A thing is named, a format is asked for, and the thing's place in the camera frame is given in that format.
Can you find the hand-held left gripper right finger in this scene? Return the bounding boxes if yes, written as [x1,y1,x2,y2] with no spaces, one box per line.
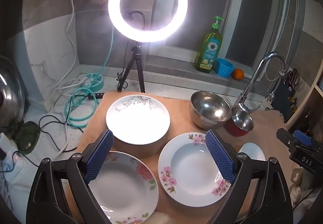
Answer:
[205,129,294,224]

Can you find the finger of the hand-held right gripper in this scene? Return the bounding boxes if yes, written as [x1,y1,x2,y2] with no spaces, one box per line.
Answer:
[293,130,313,147]
[276,128,297,150]

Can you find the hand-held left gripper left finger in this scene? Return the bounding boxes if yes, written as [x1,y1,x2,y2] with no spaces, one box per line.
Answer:
[26,129,114,224]

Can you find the pink blossom deep plate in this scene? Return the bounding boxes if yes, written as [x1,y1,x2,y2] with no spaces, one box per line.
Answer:
[158,132,236,207]

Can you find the white ceramic bowl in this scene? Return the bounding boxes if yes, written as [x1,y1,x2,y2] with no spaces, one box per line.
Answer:
[238,142,266,164]

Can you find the red steel bowl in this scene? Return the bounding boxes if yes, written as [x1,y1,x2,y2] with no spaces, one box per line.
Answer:
[223,107,254,137]

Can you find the pink rose deep plate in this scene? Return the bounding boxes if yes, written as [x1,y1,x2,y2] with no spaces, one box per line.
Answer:
[86,151,159,224]

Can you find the stainless steel bowl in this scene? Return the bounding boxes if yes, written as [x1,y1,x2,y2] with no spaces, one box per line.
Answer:
[190,91,232,130]

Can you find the white plate grey leaf print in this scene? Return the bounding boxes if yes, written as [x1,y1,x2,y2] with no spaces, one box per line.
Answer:
[106,94,170,145]

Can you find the wooden shelf unit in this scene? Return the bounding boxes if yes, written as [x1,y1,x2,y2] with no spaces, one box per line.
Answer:
[285,58,323,136]

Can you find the dark knife block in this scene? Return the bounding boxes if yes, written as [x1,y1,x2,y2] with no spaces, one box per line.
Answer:
[274,83,298,118]

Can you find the scissors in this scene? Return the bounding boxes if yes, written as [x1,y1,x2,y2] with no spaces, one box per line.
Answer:
[284,69,301,88]

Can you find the chrome faucet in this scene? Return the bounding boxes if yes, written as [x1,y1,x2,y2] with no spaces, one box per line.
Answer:
[231,52,287,116]

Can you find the tan mat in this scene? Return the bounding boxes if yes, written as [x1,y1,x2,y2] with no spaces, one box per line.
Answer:
[62,90,297,224]

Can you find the teal round power strip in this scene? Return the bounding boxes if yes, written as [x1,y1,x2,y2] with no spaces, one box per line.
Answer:
[81,73,104,89]

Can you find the dark green glass dish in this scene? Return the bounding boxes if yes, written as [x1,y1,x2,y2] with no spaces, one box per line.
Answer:
[11,119,41,151]

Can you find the blue pleated cup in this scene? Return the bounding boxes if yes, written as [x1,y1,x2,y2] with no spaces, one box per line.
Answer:
[216,58,236,77]

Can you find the white power adapter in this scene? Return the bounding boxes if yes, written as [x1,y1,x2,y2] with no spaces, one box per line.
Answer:
[0,132,13,161]

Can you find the green dish soap bottle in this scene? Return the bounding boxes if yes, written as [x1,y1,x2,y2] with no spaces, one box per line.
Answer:
[195,15,225,73]

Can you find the black tripod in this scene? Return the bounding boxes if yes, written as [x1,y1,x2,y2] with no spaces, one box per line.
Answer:
[116,44,146,93]

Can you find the steel pot lid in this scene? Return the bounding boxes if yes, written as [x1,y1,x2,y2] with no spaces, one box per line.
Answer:
[0,55,26,129]

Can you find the dark window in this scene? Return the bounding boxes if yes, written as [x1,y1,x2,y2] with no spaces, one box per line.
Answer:
[119,0,301,68]

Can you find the teal cable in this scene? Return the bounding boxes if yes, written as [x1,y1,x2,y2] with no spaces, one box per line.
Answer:
[64,20,113,129]

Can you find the black cable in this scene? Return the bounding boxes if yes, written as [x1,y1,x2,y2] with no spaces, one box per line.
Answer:
[15,114,84,164]

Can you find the white cable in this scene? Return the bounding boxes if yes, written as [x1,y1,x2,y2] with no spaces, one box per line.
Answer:
[52,0,100,103]

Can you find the white ring light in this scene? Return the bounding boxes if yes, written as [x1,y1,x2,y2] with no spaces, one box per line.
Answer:
[108,0,188,43]

